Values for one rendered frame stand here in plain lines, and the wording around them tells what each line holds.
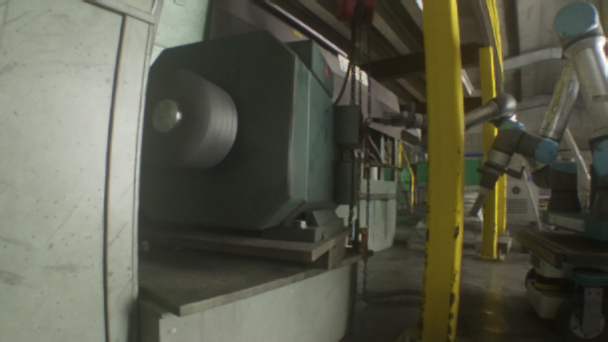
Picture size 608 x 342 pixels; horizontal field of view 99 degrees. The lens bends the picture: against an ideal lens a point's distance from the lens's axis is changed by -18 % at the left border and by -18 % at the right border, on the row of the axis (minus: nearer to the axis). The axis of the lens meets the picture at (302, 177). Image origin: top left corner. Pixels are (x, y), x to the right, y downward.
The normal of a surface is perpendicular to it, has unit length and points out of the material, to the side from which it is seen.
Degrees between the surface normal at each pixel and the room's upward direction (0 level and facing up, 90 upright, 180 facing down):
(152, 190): 90
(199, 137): 90
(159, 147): 90
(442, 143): 90
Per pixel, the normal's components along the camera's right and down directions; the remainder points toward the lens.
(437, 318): -0.61, -0.05
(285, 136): -0.30, -0.05
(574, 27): -0.77, -0.18
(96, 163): 0.79, 0.00
